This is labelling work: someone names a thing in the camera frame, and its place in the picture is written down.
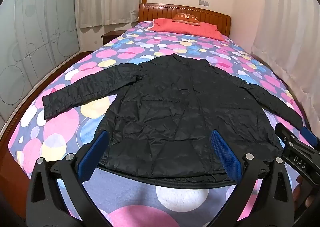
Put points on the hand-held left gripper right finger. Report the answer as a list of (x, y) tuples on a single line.
[(225, 153)]

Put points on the wooden headboard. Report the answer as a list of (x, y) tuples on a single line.
[(212, 18)]

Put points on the red pillow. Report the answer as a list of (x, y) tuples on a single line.
[(190, 28)]

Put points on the small orange cushion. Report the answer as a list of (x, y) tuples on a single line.
[(186, 18)]

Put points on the white sheer curtain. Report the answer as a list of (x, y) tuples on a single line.
[(287, 29)]

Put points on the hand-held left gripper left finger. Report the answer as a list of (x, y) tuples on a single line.
[(93, 153)]

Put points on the frosted glass wardrobe door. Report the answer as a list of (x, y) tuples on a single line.
[(37, 42)]

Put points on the wall socket plate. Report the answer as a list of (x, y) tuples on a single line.
[(203, 2)]

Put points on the black puffer jacket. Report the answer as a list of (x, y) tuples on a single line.
[(175, 117)]

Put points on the bed with colourful dotted sheet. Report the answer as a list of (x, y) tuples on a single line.
[(180, 39)]

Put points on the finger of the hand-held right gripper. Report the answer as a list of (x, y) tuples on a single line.
[(286, 132), (308, 135)]

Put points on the wooden nightstand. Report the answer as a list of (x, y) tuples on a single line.
[(110, 37)]

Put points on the person's right hand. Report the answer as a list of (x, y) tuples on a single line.
[(300, 193)]

